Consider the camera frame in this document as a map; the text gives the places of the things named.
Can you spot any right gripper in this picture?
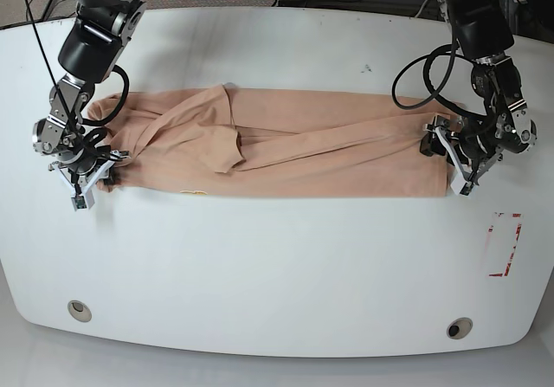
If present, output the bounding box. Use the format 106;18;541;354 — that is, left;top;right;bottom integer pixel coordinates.
48;150;130;197

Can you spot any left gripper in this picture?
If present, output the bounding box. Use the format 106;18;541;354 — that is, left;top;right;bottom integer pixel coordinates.
419;114;503;186

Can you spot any peach t-shirt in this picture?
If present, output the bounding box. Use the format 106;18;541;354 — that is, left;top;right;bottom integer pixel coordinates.
87;84;452;197

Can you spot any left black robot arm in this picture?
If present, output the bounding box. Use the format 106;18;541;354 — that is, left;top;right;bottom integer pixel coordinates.
412;0;537;196

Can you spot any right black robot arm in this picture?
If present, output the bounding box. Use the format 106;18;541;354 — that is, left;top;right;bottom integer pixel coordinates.
33;0;146;209

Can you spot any red tape rectangle marking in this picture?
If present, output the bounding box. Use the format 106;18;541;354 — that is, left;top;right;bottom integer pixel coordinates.
482;212;523;278

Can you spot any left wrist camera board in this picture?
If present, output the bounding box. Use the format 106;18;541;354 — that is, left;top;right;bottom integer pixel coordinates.
450;176;473;197

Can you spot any left table cable grommet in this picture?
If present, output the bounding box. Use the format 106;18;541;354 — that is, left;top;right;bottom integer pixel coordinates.
68;300;92;323

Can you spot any table cable grommet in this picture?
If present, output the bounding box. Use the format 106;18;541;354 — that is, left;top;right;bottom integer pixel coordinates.
68;300;92;323
447;317;473;340

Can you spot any white cable on floor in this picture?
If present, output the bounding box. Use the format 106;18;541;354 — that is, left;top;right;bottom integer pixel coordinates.
414;0;438;18

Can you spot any right table cable grommet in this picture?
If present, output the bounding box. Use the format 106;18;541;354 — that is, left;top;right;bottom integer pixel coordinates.
447;317;473;340

